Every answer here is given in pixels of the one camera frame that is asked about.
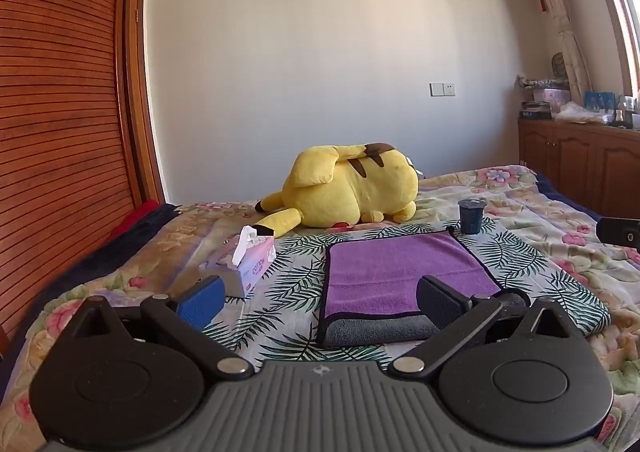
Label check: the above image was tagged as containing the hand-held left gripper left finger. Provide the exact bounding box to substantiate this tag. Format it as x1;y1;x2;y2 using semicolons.
64;276;254;379

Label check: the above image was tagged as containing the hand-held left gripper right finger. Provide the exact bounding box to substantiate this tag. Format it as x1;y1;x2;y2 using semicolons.
388;275;577;379

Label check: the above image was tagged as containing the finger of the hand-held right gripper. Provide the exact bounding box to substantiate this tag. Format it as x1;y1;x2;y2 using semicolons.
596;217;640;249

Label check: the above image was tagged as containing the purple and grey towel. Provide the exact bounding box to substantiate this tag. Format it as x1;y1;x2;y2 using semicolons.
315;230;504;351

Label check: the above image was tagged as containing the pink tissue box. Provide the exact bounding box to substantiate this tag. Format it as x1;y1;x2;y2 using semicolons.
198;226;277;299

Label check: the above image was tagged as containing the floral blanket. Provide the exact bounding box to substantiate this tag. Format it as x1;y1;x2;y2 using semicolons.
0;164;640;452

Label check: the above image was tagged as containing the wooden cabinet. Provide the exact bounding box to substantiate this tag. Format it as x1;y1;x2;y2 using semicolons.
517;117;640;223

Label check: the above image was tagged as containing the dark blue cup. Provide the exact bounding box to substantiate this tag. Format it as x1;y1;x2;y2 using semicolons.
457;198;486;235

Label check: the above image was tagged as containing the leaf print bed sheet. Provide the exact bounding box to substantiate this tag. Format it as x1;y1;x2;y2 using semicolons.
199;219;612;374

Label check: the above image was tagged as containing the red cloth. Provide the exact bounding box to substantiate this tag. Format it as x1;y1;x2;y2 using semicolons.
107;200;161;241

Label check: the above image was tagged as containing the dark blue blanket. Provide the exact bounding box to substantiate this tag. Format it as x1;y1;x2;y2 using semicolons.
9;203;180;348

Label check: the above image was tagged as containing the white plastic bag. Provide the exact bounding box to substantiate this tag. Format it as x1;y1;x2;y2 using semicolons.
555;101;614;124

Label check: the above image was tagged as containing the blue box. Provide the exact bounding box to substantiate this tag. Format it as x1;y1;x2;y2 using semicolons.
583;90;616;114

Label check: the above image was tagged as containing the stack of books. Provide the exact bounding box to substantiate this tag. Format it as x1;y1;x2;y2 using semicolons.
520;100;554;121

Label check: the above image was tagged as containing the pink storage box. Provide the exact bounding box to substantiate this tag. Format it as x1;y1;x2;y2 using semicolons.
532;88;571;111

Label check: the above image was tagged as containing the yellow plush toy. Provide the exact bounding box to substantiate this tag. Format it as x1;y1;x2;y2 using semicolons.
255;143;420;239

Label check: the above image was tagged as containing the patterned folded cloth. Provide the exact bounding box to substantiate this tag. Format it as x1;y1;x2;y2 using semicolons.
517;75;571;91

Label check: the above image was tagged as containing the wooden slatted wardrobe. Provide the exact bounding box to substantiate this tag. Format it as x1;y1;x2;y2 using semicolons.
0;0;167;340

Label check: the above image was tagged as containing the wooden window frame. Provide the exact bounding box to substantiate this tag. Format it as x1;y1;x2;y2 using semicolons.
582;0;640;98

